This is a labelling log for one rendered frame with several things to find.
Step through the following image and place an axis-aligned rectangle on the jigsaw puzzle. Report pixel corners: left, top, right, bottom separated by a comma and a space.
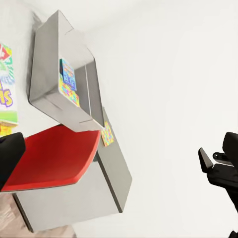
59, 80, 80, 107
102, 122, 114, 146

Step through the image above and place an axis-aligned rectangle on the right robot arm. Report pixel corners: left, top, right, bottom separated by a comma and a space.
198, 148, 238, 238

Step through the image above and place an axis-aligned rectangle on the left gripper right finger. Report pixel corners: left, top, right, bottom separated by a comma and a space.
222, 132, 238, 172

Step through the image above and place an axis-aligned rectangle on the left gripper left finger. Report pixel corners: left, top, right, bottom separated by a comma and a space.
0, 132, 27, 191

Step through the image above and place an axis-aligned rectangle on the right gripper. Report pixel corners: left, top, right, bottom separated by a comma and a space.
198, 148, 238, 207

